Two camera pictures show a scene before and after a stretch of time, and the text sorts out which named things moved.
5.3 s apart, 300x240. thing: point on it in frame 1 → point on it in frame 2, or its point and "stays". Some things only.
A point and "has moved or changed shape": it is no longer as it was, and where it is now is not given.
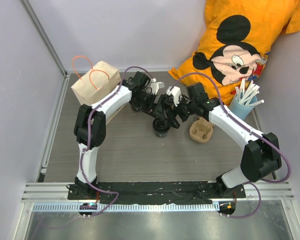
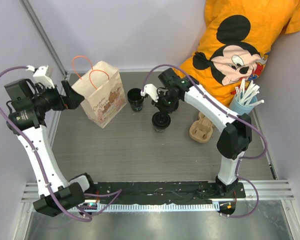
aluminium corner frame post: [28, 7] stays
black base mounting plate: [152, 192] stays
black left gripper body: [149, 105] → [65, 102]
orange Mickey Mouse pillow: [235, 41] stays
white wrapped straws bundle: [245, 95] stays
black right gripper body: [183, 110] → [166, 102]
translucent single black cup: [161, 132] has moved or changed shape
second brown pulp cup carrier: [201, 130] stays
